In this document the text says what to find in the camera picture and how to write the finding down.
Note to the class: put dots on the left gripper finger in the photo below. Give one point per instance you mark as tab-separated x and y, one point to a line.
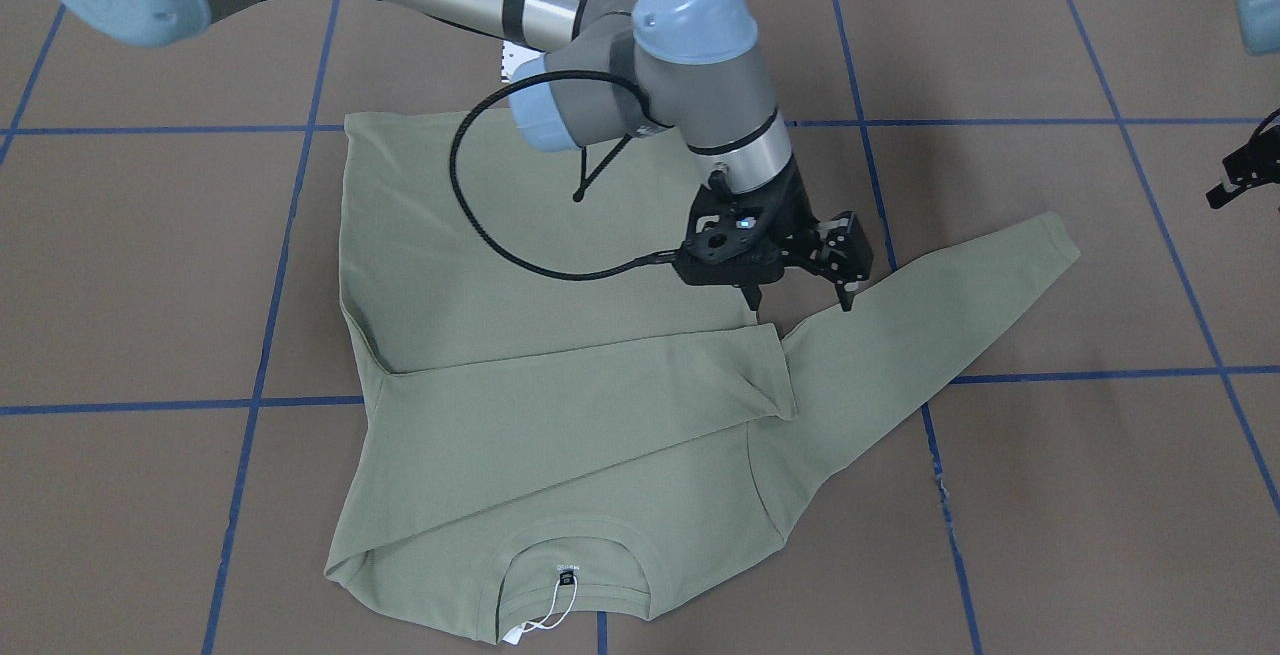
1221	194

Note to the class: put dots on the olive green long-sleeve shirt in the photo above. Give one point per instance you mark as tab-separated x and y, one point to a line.
621	445

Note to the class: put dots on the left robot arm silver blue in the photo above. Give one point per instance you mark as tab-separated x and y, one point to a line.
1258	22

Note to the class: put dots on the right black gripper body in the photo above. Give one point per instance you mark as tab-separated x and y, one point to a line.
797	207

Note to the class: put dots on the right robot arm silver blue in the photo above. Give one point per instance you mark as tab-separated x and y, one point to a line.
612	71

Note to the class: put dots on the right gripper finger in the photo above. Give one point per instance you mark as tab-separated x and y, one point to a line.
846	256
753	296

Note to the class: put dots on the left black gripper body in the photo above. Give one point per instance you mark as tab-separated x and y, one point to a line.
1256	171

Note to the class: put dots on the white shirt hang tag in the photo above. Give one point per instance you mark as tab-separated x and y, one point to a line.
560	615

